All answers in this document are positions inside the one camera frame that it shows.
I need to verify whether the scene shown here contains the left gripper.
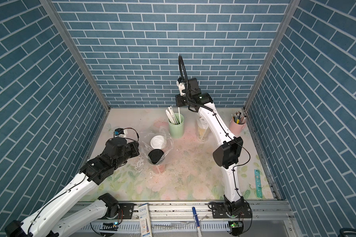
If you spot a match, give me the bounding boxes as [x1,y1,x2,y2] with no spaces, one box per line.
[112,141,141,170]

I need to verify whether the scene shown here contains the red cup black lid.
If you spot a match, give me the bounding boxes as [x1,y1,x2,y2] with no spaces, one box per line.
[148,149,165,174]

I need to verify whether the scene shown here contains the red cup white lid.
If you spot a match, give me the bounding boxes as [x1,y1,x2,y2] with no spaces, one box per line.
[150,135,167,150]

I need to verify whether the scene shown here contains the clear plastic carrier bag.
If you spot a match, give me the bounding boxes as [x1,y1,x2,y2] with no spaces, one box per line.
[195,114,211,143]

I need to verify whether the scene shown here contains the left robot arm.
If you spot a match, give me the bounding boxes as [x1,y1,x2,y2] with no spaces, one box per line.
[5,137,139,237]

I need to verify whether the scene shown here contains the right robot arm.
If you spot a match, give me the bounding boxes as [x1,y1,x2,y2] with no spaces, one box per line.
[176,55,253,218]

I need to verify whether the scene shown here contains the green straw holder cup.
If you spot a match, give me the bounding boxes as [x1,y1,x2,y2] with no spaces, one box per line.
[168,113,185,139]

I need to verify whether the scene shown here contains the pencils in bucket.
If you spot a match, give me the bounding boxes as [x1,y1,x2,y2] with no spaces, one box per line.
[232,111,246,124]

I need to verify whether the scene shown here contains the pink pencil bucket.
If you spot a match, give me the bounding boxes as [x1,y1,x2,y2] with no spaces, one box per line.
[228,119,246,136]

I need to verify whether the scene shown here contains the white blue label card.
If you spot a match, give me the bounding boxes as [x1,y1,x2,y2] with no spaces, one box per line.
[138,203,153,237]

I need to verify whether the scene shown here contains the blue white marker pen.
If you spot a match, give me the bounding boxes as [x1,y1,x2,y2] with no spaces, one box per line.
[192,206,203,237]

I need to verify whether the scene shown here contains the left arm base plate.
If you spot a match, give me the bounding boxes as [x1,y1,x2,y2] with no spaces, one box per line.
[100,202,135,221]

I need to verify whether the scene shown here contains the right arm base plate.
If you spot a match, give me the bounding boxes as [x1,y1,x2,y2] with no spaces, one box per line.
[208,201,253,219]

